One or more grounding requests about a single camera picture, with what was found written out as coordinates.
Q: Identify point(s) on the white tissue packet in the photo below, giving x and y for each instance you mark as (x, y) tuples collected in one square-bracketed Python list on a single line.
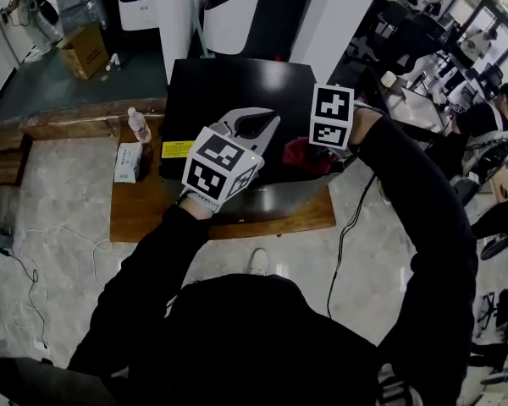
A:
[(128, 163)]

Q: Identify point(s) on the pink cleaning cloth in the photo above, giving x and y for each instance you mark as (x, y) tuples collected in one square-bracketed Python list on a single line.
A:
[(305, 157)]

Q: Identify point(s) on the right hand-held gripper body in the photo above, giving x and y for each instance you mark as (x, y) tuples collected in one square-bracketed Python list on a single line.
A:
[(330, 116)]

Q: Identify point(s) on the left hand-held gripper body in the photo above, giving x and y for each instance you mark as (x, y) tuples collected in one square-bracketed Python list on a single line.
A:
[(213, 171)]

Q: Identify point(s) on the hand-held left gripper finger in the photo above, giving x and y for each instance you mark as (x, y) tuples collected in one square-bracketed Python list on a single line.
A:
[(224, 121), (262, 142)]

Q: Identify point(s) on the clear plastic water bottle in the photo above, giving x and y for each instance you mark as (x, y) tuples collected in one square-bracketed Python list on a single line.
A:
[(139, 126)]

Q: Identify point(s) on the black glass desk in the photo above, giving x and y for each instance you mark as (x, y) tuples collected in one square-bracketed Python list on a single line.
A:
[(406, 108)]

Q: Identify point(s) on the person's black-clad torso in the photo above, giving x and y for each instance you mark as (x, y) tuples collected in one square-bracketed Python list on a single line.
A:
[(237, 345)]

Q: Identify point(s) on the white cup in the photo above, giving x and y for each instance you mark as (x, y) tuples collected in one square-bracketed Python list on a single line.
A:
[(388, 78)]

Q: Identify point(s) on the brown cardboard box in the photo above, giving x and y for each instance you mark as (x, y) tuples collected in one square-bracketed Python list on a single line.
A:
[(84, 53)]

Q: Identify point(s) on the person's right forearm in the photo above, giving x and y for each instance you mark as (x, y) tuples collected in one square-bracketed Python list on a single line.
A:
[(415, 193)]

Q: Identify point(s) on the low wooden table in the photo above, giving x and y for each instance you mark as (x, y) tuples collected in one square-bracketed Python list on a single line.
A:
[(139, 214)]

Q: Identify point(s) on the teal dustpan with pole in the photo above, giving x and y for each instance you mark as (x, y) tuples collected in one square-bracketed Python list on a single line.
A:
[(205, 53)]

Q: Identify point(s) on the raised wooden step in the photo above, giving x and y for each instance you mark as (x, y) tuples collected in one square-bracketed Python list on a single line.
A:
[(67, 119)]

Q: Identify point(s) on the small white bottle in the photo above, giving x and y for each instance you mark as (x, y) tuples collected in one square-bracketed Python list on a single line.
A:
[(114, 61)]

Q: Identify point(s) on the person's left forearm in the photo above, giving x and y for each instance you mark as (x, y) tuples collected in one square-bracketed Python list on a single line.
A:
[(169, 243)]

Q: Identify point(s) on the person's right white shoe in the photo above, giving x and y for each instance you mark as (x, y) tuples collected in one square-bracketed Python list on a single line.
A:
[(259, 262)]

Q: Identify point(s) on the large white black machine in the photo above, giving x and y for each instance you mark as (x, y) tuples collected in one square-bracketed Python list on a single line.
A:
[(228, 19)]

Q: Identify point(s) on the black box appliance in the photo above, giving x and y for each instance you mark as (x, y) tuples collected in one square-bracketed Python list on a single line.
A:
[(237, 87)]

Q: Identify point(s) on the small white service robot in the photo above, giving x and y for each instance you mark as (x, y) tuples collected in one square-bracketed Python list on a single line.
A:
[(137, 7)]

